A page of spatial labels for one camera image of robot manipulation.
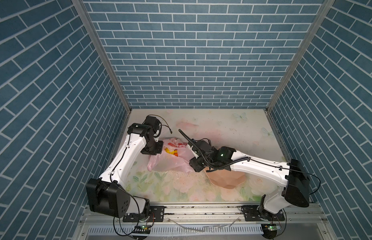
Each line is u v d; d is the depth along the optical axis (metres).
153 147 0.66
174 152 0.89
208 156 0.57
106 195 0.41
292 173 0.48
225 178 0.84
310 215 0.75
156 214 0.73
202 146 0.58
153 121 0.64
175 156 0.81
